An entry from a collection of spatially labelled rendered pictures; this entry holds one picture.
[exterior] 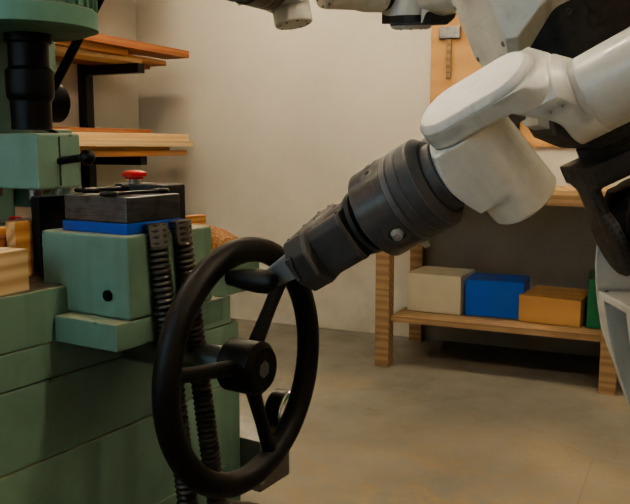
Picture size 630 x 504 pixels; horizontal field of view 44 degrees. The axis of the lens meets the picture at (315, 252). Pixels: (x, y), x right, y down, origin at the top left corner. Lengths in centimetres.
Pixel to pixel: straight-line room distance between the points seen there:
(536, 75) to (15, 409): 61
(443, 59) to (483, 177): 358
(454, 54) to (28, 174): 338
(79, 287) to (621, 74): 59
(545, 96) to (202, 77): 430
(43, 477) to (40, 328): 17
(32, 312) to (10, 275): 5
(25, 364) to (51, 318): 6
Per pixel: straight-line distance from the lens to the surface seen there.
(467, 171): 68
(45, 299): 90
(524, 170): 69
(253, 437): 121
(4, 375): 88
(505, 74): 65
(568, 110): 64
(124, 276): 85
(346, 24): 447
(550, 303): 371
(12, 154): 107
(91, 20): 106
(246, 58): 473
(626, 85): 63
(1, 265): 87
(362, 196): 71
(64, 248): 91
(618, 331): 118
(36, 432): 92
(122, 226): 86
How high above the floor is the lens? 105
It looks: 8 degrees down
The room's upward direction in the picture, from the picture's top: straight up
